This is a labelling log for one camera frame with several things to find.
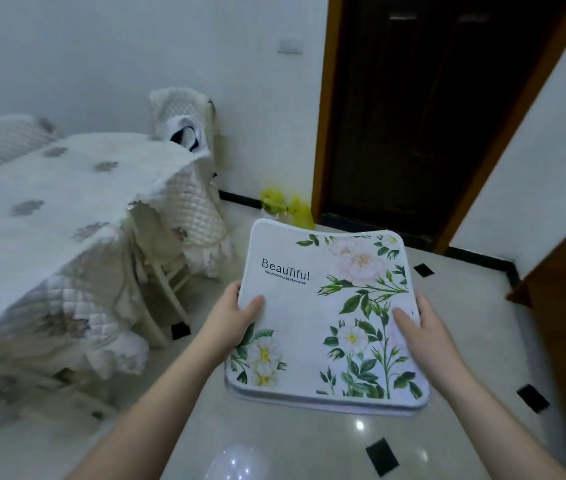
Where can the person's left hand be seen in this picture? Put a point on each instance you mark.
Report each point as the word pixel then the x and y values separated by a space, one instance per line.
pixel 225 329

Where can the person's right hand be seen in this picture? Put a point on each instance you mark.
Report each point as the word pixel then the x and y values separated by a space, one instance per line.
pixel 435 354

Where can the white green-leaf floral placemat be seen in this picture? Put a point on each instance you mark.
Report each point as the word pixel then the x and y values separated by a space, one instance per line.
pixel 303 319

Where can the person's right forearm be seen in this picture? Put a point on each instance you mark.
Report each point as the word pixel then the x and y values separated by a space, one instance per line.
pixel 497 434

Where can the person's left forearm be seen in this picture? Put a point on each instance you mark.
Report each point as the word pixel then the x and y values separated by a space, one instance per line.
pixel 153 424

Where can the cloth-covered dining table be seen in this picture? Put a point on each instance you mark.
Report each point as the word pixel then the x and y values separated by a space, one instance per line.
pixel 63 194

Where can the yellow plastic bag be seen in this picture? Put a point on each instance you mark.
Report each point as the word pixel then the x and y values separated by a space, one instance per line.
pixel 274 200
pixel 303 214

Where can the table with cream tablecloth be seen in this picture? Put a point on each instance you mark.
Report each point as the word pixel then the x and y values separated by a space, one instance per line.
pixel 38 219

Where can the dark wooden door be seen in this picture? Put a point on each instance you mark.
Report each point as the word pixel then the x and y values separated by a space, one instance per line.
pixel 413 119

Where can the brown wooden door frame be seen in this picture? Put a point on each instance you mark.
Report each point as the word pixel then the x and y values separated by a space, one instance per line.
pixel 326 119

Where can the white wall switch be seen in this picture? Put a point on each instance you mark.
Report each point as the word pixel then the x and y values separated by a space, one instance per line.
pixel 290 45

